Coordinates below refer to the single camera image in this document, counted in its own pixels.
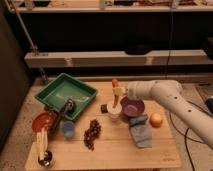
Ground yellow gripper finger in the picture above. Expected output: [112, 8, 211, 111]
[113, 87, 126, 96]

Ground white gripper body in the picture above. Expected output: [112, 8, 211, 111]
[126, 81, 154, 100]

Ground orange red pepper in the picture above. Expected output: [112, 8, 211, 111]
[111, 78, 121, 109]

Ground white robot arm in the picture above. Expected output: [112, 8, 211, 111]
[113, 80, 213, 150]

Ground white paper cup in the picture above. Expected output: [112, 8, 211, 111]
[107, 101, 122, 120]

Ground blue plastic cup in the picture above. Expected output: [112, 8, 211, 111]
[60, 121, 75, 139]

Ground small metal cup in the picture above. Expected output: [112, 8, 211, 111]
[38, 150, 54, 167]

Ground purple bowl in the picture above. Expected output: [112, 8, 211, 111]
[120, 97, 145, 117]

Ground small dark cube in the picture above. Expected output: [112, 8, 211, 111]
[101, 104, 108, 113]

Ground orange fruit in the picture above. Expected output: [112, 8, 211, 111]
[149, 113, 163, 128]

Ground dark object on shelf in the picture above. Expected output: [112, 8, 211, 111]
[125, 42, 152, 55]

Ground grey cloth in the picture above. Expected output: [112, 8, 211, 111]
[130, 124, 152, 148]

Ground dark grape bunch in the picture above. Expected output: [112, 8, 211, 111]
[84, 119, 101, 150]

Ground green plastic tray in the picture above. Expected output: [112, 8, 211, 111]
[35, 73, 97, 121]

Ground white shelf rack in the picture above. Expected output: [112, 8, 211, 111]
[14, 0, 213, 68]

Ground red bowl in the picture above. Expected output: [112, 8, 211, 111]
[32, 112, 56, 133]

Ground metal spoon black handle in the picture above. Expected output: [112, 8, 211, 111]
[50, 99, 75, 134]

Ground black floor cables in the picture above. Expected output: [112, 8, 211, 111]
[168, 99, 213, 171]

